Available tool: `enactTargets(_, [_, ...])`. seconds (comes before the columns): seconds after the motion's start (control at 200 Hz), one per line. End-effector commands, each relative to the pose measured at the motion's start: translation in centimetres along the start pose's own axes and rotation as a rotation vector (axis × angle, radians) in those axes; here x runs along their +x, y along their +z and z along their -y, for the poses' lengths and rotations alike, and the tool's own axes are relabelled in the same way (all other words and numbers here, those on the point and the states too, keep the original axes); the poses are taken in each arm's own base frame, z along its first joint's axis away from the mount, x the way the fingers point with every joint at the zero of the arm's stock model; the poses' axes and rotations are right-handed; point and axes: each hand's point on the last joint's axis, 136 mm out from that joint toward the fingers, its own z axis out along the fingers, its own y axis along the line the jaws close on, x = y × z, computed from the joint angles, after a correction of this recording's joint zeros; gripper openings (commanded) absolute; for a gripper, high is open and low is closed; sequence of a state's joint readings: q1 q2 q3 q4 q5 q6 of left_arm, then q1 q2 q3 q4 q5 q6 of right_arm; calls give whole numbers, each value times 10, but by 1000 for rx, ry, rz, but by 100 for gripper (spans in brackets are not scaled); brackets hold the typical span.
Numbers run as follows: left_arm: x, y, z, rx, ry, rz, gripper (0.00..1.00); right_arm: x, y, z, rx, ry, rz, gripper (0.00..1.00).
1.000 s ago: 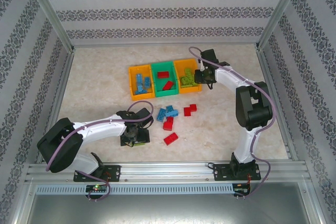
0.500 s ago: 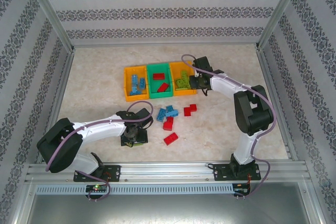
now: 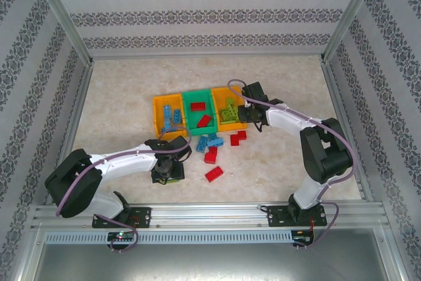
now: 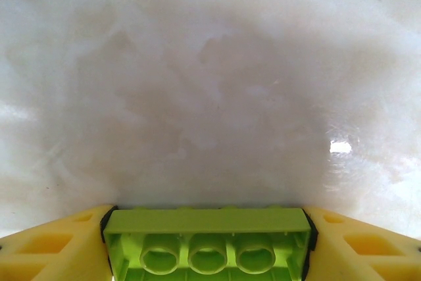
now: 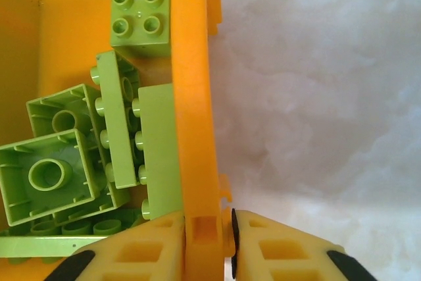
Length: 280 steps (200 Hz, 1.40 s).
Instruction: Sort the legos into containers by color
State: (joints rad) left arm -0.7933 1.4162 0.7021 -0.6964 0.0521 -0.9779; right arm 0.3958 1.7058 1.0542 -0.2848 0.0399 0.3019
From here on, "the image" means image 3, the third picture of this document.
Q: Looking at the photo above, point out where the orange plastic bin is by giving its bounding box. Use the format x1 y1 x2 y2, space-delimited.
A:
152 93 192 141
210 86 249 132

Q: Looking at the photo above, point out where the green plastic bin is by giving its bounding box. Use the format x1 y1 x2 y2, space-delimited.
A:
181 89 220 137

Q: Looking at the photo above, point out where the small circuit board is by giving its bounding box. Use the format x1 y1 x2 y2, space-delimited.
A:
291 228 316 245
107 231 138 243

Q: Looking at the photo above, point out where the grey metal panel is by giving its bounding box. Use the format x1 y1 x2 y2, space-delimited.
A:
31 228 391 281

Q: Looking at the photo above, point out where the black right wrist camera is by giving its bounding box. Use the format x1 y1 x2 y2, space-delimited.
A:
242 82 268 103

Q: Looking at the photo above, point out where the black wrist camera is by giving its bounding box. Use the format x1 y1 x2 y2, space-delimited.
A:
169 136 193 163
242 82 268 103

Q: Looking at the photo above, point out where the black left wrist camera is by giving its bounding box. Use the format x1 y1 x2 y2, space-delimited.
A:
169 136 193 163

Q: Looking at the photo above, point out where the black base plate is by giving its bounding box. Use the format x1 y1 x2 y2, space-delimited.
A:
261 204 329 228
91 206 153 230

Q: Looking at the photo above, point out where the wide aluminium base rail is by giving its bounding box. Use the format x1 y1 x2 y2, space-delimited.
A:
31 200 392 230

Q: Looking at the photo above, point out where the aluminium frame rail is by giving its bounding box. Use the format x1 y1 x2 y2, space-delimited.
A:
319 59 376 202
44 60 96 205
89 52 326 62

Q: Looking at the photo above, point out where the slotted grey cable duct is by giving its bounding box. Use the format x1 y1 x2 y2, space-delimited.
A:
43 230 294 245

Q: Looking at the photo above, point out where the purple cable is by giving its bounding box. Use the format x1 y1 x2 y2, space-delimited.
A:
228 78 359 249
55 130 193 253

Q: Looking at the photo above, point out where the aluminium frame post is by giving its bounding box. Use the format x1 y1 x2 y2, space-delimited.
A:
374 226 421 281
0 223 45 281
26 0 96 66
319 0 385 64

